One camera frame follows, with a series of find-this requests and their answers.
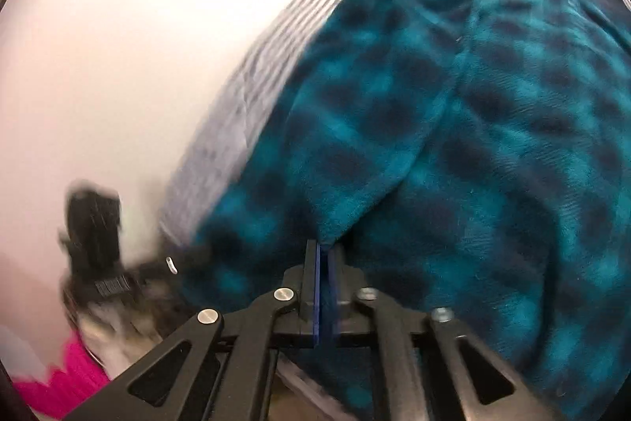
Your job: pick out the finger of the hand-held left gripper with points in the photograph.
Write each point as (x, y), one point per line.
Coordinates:
(162, 265)

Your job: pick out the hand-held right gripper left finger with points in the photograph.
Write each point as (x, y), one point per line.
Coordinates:
(316, 297)

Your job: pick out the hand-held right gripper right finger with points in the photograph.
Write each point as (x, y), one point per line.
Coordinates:
(329, 297)

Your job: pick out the teal plaid fleece jacket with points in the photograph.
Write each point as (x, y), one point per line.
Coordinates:
(443, 130)

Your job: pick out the person's left forearm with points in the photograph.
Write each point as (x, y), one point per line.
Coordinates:
(64, 381)

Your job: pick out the person's left hand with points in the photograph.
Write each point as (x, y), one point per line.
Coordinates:
(113, 337)

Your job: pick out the blue white striped blanket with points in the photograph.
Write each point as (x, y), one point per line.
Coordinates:
(276, 71)

